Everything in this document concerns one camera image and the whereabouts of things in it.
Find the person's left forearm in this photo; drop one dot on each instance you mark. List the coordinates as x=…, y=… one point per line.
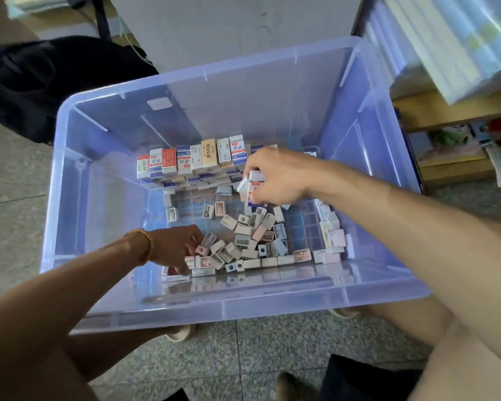
x=42, y=321

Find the person's right leg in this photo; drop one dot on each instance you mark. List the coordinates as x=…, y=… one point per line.
x=451, y=355

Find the person's right hand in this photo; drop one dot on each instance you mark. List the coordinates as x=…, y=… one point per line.
x=284, y=175

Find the black backpack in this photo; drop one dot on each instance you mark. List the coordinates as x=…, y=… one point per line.
x=50, y=79

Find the clear plastic storage bin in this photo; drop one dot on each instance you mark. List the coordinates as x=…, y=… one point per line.
x=92, y=204

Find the person's left cream clog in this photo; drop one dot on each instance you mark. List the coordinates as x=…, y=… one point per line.
x=285, y=386

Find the black shorts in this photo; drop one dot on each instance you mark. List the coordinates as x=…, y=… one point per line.
x=367, y=380

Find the person's left hand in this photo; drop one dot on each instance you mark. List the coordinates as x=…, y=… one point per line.
x=174, y=246

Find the stack of paper sheets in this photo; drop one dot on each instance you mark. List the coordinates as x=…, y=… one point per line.
x=33, y=4

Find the small white eraser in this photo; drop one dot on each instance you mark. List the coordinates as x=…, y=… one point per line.
x=249, y=181

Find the person's right forearm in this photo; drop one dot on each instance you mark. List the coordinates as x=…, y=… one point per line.
x=434, y=238

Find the pile of boxed erasers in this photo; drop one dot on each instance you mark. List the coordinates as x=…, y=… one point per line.
x=267, y=234

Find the cardboard box with papers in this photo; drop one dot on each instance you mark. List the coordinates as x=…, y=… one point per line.
x=75, y=25

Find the person's leg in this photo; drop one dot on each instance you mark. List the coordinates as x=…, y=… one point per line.
x=92, y=363
x=451, y=355

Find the person's left leg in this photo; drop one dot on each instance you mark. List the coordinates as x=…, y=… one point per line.
x=92, y=363

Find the row of erasers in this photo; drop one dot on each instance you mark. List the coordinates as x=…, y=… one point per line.
x=192, y=156

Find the white cabinet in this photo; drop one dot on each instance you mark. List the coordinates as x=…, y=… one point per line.
x=234, y=20

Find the person's right cream clog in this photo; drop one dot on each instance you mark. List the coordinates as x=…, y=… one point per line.
x=344, y=313

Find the person's cream clog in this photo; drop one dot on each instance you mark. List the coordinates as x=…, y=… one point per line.
x=285, y=386
x=344, y=313

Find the stack of white blue books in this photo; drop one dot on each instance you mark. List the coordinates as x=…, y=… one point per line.
x=451, y=37

